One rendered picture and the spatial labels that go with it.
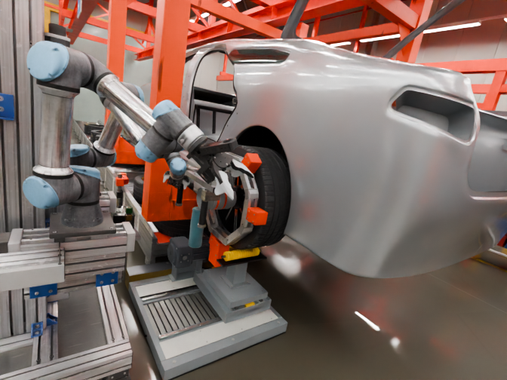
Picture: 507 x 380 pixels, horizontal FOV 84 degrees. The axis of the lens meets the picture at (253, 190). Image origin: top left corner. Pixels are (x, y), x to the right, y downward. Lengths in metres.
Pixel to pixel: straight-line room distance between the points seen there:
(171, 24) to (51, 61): 1.08
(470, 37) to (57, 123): 11.18
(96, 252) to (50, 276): 0.20
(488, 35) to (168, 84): 10.27
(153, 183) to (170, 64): 0.78
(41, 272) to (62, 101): 0.59
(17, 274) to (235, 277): 1.23
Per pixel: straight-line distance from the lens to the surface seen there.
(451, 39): 11.70
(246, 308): 1.97
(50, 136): 1.13
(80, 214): 1.29
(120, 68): 3.88
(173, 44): 2.01
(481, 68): 7.44
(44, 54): 1.10
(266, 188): 1.51
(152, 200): 2.07
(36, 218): 1.49
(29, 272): 1.24
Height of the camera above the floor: 1.34
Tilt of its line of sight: 14 degrees down
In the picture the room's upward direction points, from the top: 10 degrees clockwise
